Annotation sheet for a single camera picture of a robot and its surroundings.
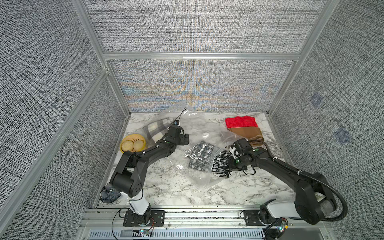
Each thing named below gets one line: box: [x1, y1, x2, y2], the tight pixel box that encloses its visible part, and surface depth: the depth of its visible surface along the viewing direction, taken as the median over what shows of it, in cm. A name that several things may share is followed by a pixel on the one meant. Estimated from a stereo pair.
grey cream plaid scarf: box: [143, 117, 170, 143], surface depth 104 cm
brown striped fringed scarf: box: [228, 126, 265, 147], surface depth 102 cm
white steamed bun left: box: [121, 140, 134, 152], surface depth 96 cm
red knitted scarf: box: [225, 115, 258, 129], surface depth 116 cm
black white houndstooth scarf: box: [187, 141, 233, 178], surface depth 87 cm
